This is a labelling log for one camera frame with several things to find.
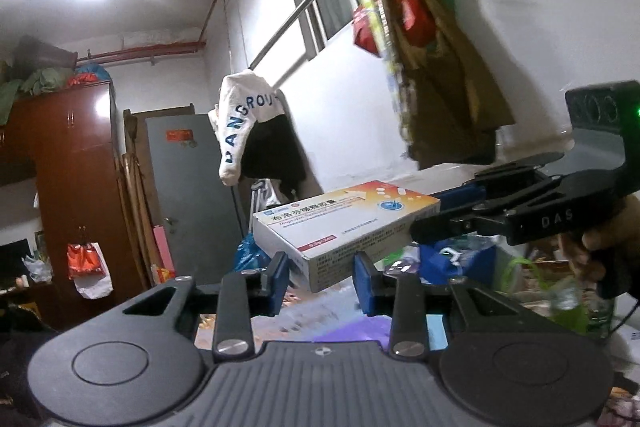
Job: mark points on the white black hanging jacket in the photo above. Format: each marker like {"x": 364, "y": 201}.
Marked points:
{"x": 256, "y": 139}

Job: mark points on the dark red wooden wardrobe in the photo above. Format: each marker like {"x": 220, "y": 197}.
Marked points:
{"x": 68, "y": 141}

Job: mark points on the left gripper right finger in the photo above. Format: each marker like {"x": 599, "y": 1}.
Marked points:
{"x": 400, "y": 297}

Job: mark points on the brown hanging garment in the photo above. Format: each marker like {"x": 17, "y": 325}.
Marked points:
{"x": 450, "y": 106}

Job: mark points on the blue plastic bag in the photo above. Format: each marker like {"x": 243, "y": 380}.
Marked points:
{"x": 249, "y": 256}

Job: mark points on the blue shopping bag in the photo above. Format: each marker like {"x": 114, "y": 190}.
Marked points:
{"x": 471, "y": 256}

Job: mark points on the grey door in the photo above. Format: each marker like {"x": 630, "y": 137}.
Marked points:
{"x": 203, "y": 219}

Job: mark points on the white orange medicine box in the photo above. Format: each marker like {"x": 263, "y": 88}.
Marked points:
{"x": 321, "y": 234}

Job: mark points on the purple tissue pack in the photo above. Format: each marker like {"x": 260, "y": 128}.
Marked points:
{"x": 364, "y": 329}

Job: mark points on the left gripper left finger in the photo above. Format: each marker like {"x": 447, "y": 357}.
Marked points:
{"x": 242, "y": 296}

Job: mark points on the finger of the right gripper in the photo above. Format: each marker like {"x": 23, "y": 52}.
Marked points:
{"x": 480, "y": 221}
{"x": 495, "y": 182}

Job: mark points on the person's right hand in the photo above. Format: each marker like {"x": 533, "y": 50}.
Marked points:
{"x": 608, "y": 256}

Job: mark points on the green paper bag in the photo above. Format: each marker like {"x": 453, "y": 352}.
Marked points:
{"x": 549, "y": 288}

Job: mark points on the red white hanging bag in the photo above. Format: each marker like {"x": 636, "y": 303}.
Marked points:
{"x": 87, "y": 269}

